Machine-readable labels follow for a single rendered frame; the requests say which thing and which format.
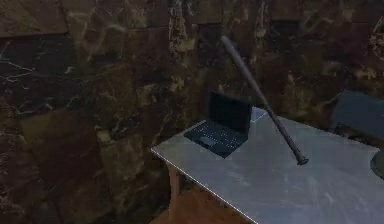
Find grey top dining table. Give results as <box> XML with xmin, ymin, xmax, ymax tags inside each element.
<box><xmin>150</xmin><ymin>106</ymin><xmax>384</xmax><ymax>224</ymax></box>

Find black open laptop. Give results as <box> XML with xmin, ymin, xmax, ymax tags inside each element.
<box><xmin>183</xmin><ymin>90</ymin><xmax>253</xmax><ymax>159</ymax></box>

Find dark grey baseball bat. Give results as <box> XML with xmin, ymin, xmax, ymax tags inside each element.
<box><xmin>219</xmin><ymin>35</ymin><xmax>310</xmax><ymax>166</ymax></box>

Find dark grey chair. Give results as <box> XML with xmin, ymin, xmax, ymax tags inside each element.
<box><xmin>329</xmin><ymin>89</ymin><xmax>384</xmax><ymax>141</ymax></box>

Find dark round dish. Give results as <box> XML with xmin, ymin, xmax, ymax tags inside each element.
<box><xmin>370</xmin><ymin>150</ymin><xmax>384</xmax><ymax>181</ymax></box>

